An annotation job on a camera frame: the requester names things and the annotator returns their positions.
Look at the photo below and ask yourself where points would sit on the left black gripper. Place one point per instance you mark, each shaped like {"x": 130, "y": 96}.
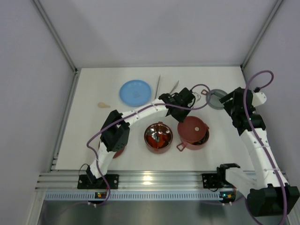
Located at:
{"x": 179, "y": 115}

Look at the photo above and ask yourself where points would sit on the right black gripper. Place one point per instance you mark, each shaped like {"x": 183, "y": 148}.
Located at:
{"x": 228, "y": 99}

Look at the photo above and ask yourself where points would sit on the long metal tongs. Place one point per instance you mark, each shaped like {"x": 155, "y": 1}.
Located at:
{"x": 158, "y": 84}

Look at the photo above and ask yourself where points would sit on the red lid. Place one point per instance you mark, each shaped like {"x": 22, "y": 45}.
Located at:
{"x": 117, "y": 154}
{"x": 192, "y": 129}

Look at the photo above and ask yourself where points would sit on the red steel bowl with handle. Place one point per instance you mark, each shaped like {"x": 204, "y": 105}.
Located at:
{"x": 195, "y": 145}

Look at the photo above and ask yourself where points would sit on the red orange carrot slice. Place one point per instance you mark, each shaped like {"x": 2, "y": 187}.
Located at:
{"x": 164, "y": 138}

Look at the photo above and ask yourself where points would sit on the red sausage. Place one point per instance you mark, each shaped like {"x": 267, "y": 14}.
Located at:
{"x": 152, "y": 141}

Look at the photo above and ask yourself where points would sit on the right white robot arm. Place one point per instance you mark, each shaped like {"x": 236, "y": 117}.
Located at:
{"x": 269, "y": 193}

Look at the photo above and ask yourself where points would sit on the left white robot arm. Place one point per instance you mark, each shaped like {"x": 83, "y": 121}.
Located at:
{"x": 114, "y": 134}

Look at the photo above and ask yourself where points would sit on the blue plate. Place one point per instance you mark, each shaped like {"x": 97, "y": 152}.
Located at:
{"x": 135, "y": 93}

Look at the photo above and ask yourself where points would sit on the grey lid with handle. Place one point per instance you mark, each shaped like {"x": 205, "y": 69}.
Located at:
{"x": 215, "y": 96}

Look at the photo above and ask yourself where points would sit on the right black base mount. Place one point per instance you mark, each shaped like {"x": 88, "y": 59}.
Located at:
{"x": 210, "y": 181}

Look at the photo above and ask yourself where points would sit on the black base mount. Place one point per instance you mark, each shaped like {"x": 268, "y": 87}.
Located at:
{"x": 88, "y": 182}
{"x": 210, "y": 181}

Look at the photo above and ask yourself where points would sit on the aluminium front rail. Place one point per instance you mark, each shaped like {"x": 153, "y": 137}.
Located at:
{"x": 128, "y": 180}

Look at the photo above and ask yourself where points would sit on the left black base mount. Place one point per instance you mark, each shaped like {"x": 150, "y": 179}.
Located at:
{"x": 88, "y": 182}

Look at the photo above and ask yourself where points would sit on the perforated cable duct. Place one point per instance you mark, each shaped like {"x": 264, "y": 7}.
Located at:
{"x": 198, "y": 195}

